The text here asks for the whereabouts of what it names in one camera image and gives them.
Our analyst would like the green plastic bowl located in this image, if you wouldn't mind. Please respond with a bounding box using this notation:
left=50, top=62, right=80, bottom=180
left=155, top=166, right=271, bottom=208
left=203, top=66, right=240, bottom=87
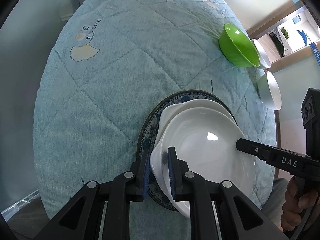
left=219, top=23, right=260, bottom=68

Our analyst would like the blue white patterned plate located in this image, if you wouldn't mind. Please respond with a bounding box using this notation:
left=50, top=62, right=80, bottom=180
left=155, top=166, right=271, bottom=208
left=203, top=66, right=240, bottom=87
left=136, top=89, right=236, bottom=211

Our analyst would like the right hand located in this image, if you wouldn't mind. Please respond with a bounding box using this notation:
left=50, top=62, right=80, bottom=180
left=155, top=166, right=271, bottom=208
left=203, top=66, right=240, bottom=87
left=280, top=177, right=318, bottom=231

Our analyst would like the white bowl stack far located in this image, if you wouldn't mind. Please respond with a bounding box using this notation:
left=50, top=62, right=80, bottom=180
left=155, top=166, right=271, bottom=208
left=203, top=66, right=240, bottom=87
left=252, top=39, right=271, bottom=69

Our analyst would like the white oval plate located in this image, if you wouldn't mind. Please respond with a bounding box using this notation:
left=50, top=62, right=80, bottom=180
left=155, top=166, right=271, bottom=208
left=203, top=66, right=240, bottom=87
left=153, top=99, right=236, bottom=148
left=150, top=107, right=255, bottom=218

